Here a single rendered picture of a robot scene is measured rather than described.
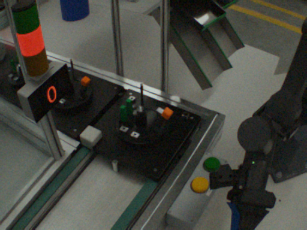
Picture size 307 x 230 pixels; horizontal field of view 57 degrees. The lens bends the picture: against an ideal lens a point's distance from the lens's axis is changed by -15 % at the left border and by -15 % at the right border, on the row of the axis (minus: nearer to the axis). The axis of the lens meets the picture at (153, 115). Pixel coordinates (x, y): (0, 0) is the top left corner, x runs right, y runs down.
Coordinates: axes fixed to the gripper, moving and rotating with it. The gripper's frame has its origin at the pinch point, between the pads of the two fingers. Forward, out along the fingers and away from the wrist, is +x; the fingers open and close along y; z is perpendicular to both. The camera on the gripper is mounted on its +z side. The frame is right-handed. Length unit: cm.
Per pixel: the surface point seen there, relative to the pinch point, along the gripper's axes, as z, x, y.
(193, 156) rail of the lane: 12.2, -13.0, -25.4
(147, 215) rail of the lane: 18.6, 3.9, -15.0
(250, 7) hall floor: -20, -231, -270
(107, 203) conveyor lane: 29.6, 4.5, -20.7
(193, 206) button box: 9.0, -0.5, -17.0
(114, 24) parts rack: 44, -46, -27
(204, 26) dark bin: 17, -45, -16
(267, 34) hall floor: -38, -177, -235
